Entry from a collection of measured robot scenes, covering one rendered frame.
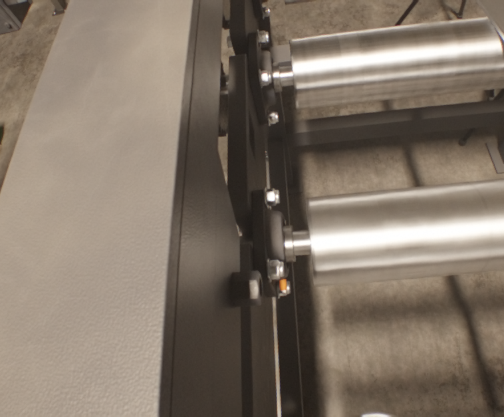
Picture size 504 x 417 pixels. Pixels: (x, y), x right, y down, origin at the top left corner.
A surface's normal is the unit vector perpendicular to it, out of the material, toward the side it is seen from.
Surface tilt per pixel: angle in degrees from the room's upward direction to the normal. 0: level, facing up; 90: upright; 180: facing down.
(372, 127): 90
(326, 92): 81
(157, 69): 0
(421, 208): 9
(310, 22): 0
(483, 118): 90
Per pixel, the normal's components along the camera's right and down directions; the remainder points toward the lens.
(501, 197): -0.14, -0.63
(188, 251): 0.99, -0.10
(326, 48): -0.14, -0.29
